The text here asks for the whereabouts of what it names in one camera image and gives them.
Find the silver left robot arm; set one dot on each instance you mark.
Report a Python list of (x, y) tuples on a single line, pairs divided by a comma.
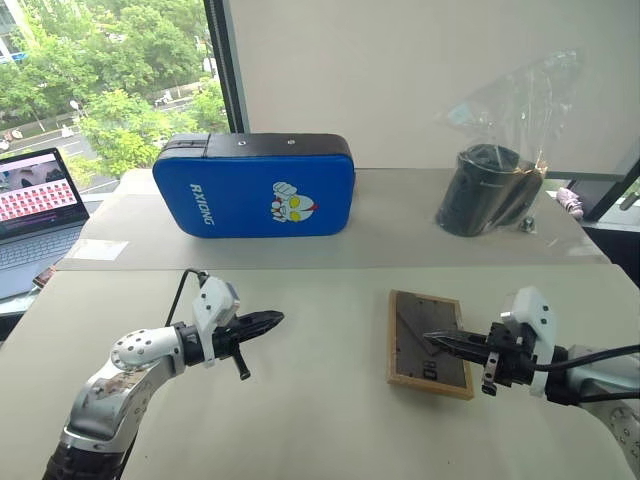
[(105, 395)]

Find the black cylindrical roll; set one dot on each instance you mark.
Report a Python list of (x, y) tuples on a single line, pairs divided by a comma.
[(480, 200)]

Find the small metal nut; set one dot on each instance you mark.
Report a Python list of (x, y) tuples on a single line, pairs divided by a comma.
[(527, 224)]

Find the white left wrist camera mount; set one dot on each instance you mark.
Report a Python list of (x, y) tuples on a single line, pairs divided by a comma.
[(212, 305)]

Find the dark phone with patterned case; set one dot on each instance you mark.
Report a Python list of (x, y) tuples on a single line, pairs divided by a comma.
[(45, 276)]

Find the blue RXIONG kick pad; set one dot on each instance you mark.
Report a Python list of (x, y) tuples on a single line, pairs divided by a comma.
[(240, 195)]

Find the pink folded umbrella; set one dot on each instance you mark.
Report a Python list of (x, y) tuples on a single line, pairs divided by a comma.
[(570, 201)]

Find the wooden framed dark board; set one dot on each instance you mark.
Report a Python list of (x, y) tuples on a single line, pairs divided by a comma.
[(415, 312)]

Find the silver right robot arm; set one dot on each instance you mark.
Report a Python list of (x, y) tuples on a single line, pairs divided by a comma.
[(600, 380)]

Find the black window post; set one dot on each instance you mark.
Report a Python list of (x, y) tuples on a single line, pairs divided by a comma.
[(225, 65)]

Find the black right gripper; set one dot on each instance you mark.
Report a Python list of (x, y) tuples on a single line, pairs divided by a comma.
[(510, 357)]

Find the black cylinder in plastic bag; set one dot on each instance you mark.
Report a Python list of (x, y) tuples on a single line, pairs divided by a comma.
[(525, 100)]

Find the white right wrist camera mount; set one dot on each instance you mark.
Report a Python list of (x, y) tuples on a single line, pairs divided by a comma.
[(537, 312)]

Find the grey laptop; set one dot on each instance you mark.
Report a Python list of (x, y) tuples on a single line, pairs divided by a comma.
[(35, 235)]

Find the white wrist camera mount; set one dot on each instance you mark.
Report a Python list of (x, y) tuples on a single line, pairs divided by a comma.
[(212, 305), (537, 312)]

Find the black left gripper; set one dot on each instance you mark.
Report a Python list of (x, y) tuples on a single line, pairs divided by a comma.
[(227, 340)]

